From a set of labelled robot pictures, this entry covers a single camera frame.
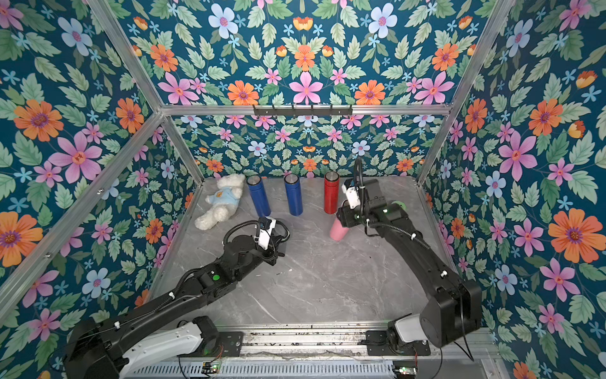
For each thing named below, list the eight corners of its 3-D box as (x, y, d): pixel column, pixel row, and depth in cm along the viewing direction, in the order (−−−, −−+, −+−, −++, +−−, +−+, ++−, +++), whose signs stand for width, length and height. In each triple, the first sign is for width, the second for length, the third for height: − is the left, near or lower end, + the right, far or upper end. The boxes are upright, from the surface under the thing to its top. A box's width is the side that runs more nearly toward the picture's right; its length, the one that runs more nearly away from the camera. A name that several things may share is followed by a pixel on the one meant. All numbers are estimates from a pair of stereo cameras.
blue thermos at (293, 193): (289, 215, 108) (283, 183, 91) (290, 207, 112) (285, 174, 95) (302, 215, 108) (298, 183, 91) (303, 207, 112) (299, 174, 95)
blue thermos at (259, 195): (260, 219, 107) (249, 187, 90) (256, 209, 111) (244, 177, 94) (272, 214, 109) (263, 182, 92) (267, 205, 112) (258, 172, 96)
